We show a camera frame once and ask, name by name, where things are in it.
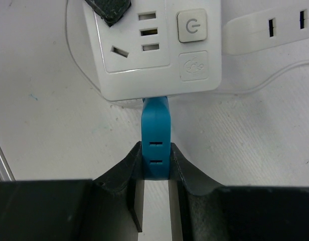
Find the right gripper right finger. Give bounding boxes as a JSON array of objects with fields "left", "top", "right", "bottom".
[{"left": 169, "top": 144, "right": 309, "bottom": 240}]

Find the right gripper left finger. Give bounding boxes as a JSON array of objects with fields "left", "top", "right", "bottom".
[{"left": 0, "top": 142, "right": 144, "bottom": 240}]

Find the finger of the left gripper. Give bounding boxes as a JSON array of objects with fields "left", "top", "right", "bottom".
[{"left": 85, "top": 0, "right": 131, "bottom": 27}]

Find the white cube power socket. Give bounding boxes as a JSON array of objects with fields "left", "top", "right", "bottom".
[{"left": 82, "top": 1, "right": 222, "bottom": 101}]

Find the blue adapter plug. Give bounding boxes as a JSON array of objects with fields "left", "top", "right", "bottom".
[{"left": 141, "top": 96, "right": 171, "bottom": 180}]

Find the white adapter plug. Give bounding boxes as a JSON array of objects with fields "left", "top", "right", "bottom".
[{"left": 222, "top": 1, "right": 309, "bottom": 55}]

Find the aluminium front rail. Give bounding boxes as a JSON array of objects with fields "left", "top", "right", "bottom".
[{"left": 0, "top": 147, "right": 15, "bottom": 181}]

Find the thin white cable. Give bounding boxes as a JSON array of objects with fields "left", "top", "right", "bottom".
[{"left": 219, "top": 59, "right": 309, "bottom": 95}]

